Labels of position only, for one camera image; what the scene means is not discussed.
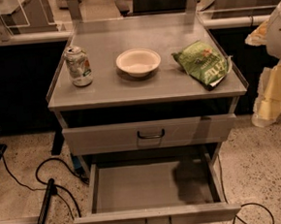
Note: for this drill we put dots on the crushed white soda can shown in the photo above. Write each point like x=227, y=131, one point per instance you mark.
x=78, y=66

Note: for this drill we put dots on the green chip bag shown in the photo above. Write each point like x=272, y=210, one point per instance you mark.
x=203, y=63

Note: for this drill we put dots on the white horizontal rail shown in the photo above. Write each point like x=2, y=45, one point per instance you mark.
x=61, y=36

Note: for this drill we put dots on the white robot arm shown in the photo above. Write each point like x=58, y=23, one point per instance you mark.
x=268, y=34

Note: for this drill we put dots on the grey metal drawer cabinet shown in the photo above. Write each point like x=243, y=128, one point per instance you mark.
x=114, y=96

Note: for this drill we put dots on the white paper bowl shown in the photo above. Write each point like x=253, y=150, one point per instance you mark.
x=138, y=62

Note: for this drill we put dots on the grey drawer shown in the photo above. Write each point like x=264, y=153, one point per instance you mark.
x=149, y=134
x=157, y=192

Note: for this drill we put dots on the black power strip bar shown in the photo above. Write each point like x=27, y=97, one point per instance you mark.
x=45, y=205

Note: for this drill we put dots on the grey top drawer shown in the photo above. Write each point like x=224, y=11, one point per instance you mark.
x=149, y=134

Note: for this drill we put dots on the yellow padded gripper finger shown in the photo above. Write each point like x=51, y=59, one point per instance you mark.
x=267, y=107

